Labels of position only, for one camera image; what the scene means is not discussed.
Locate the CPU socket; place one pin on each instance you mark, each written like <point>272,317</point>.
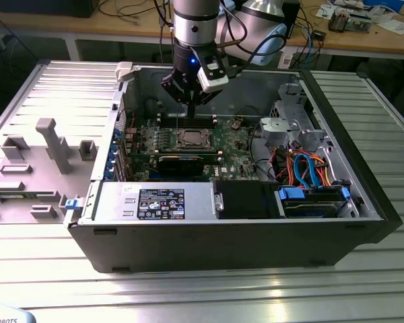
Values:
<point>209,143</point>

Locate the black desktop box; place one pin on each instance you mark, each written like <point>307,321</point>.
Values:
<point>43,8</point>

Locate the silver metal device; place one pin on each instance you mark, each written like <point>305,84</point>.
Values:
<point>360,22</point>

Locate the small black cube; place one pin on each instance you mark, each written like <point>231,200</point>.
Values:
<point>320,35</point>

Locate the silver power supply unit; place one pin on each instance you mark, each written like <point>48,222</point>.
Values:
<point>114,202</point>

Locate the black drive bay box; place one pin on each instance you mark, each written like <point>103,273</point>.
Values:
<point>245,200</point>

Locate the grey parts rack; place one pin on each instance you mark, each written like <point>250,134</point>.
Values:
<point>59,151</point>

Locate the blue plastic latch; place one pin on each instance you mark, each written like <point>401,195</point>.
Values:
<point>72,204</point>

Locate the hard disk in blue carrier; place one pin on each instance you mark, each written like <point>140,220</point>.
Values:
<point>309,207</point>

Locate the black upright box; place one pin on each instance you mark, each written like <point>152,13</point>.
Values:
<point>294,20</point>

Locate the blue card retention clip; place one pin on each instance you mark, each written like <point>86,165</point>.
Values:
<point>108,172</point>
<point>117,135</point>
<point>113,155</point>

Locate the white paper card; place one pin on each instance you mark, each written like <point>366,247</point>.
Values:
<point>324,11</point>

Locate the black graphics card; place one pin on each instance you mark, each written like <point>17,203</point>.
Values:
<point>182,166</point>

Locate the silver coin battery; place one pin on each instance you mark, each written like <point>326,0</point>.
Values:
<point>235,125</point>

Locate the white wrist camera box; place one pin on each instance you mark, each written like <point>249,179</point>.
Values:
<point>213,75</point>

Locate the blue box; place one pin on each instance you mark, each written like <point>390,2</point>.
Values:
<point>384,4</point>

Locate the black power supply label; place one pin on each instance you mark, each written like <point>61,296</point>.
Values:
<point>161,203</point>

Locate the silver metal drive cage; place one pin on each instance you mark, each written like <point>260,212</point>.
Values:
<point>279,129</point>

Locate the white paper sheets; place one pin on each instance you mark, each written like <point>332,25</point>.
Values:
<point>395,27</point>

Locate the copper coil transformer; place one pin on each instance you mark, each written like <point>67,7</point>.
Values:
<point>338,22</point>

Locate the wooden workbench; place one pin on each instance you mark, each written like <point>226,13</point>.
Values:
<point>138,28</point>

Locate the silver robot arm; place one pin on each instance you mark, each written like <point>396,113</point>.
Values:
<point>195,20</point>

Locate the white label tag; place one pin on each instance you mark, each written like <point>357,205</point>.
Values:
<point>286,60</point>

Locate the black RAM slot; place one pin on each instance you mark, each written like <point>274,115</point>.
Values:
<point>171,124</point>
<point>171,121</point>
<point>171,115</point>
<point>171,118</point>

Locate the black and silver PC case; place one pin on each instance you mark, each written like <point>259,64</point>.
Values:
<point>222,245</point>

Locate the pale grey case latch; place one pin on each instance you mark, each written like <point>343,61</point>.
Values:
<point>124,70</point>

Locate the silver topped CPU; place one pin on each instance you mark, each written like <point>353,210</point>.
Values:
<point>192,136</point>

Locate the green motherboard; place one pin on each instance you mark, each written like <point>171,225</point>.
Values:
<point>229,148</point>

